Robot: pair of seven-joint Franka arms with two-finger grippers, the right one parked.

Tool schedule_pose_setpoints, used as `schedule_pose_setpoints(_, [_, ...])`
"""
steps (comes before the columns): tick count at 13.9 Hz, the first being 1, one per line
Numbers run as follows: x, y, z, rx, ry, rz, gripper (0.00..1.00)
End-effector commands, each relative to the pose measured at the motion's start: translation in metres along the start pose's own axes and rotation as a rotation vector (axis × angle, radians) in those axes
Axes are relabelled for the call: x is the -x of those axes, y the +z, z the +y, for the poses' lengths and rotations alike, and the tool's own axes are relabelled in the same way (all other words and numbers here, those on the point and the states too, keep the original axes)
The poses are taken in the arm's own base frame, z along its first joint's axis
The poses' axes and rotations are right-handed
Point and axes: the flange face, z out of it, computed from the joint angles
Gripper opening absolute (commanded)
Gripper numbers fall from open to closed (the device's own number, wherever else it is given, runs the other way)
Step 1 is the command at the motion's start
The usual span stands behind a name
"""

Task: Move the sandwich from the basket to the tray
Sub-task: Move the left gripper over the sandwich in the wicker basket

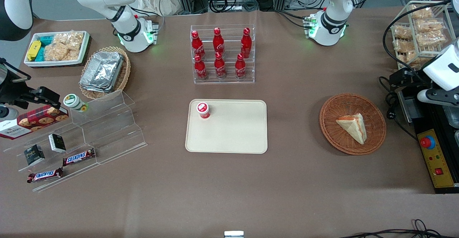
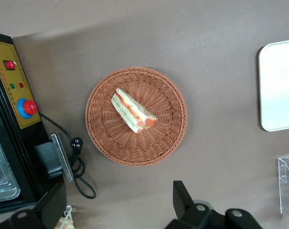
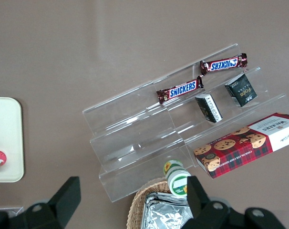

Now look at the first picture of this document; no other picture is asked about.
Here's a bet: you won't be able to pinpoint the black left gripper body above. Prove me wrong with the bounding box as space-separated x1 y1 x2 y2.
403 68 431 88

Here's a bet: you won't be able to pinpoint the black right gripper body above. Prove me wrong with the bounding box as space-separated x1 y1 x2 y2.
0 58 34 110

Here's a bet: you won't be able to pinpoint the triangular sandwich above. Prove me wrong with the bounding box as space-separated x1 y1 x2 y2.
336 113 368 145

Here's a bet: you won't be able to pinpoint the oval light wicker basket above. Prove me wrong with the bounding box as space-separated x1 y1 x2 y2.
79 46 131 100

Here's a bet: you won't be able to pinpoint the round brown wicker basket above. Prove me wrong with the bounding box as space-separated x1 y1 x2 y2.
319 93 387 156

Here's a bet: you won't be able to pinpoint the beige plastic tray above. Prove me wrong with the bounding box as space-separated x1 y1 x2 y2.
185 99 268 154

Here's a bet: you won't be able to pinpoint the red cookie box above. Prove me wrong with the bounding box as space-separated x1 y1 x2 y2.
0 105 69 140

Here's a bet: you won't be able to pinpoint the green-labelled white cup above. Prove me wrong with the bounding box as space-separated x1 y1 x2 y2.
63 94 89 113

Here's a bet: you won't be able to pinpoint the clear bag of crackers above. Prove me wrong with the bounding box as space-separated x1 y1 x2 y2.
415 19 445 34
411 6 434 20
393 39 417 53
393 25 413 40
44 42 81 62
54 31 85 48
416 32 447 47

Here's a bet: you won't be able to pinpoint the white rectangular bin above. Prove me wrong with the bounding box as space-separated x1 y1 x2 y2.
24 30 90 67

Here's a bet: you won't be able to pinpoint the small black box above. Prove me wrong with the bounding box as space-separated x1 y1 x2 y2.
24 144 46 166
48 133 67 153

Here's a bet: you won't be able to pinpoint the yellow snack packet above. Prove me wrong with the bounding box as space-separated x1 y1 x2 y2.
27 40 42 62

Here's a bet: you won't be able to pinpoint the stack of foil trays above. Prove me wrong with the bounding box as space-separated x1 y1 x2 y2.
79 51 125 93

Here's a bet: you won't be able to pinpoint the brown chocolate bar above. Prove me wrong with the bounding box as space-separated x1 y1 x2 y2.
62 148 96 167
27 167 64 184

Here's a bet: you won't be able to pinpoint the red emergency stop button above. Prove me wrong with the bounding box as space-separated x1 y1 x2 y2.
420 136 436 150

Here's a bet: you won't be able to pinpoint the clear acrylic step display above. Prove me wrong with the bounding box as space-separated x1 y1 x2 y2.
3 90 148 192

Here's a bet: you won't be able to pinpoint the black control box yellow panel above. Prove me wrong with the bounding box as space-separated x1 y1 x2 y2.
397 83 459 194

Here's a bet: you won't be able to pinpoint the red cola bottle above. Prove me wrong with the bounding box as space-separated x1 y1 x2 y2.
214 52 227 79
194 54 208 80
191 30 205 58
235 54 247 79
241 28 252 58
213 28 225 55

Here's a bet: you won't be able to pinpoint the small red-lidded cup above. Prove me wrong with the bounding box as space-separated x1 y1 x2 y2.
196 102 211 120

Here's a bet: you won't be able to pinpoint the clear acrylic bottle rack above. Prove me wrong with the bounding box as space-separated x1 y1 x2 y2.
190 24 255 85

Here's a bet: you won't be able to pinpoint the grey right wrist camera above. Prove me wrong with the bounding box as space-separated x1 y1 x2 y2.
0 106 19 121

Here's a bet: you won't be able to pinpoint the black power cable with plug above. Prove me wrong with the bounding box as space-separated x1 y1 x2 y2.
379 76 418 141

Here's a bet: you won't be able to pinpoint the white wire rack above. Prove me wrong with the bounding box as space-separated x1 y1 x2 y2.
389 0 458 76

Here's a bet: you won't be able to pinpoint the black base cables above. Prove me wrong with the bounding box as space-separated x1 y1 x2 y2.
275 9 313 29

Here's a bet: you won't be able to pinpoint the black cable on table edge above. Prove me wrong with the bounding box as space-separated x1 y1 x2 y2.
339 219 459 238

